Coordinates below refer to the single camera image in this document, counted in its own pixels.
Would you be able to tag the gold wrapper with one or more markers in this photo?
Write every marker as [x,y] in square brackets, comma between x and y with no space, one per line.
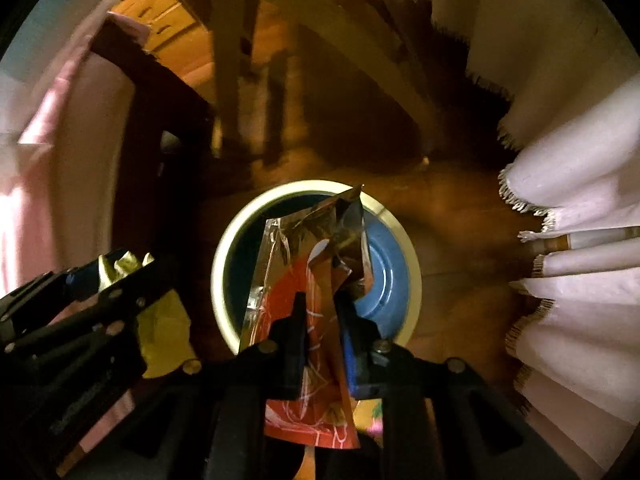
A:
[163,327]

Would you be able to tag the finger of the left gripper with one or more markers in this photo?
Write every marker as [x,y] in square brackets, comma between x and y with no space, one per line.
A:
[123,301]
[38,302]

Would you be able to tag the white floral curtain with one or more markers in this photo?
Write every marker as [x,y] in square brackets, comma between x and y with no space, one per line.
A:
[571,75]

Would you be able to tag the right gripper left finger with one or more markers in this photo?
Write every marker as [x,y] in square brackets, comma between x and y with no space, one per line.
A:
[270,370]

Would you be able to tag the pink bed blanket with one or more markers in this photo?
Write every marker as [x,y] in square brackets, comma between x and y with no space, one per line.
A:
[58,179]

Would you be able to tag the red snack wrapper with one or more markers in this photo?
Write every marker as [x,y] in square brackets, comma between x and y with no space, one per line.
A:
[319,250]

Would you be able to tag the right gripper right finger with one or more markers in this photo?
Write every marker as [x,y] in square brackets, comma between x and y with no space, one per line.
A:
[440,420]

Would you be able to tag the wooden desk with drawers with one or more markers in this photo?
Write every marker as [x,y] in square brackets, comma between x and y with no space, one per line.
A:
[177,38]

